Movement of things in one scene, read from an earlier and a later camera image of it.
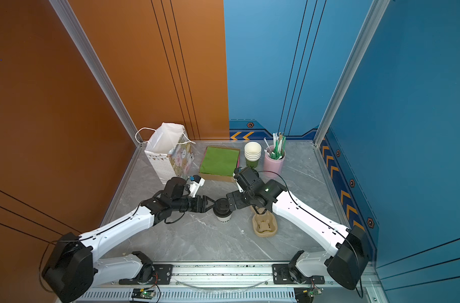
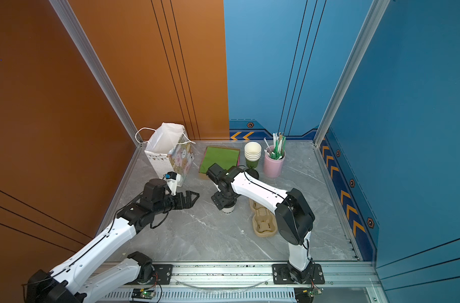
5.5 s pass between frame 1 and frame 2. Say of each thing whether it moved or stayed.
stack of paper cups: stayed
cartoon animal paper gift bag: stayed
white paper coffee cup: moved
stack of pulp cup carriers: stayed
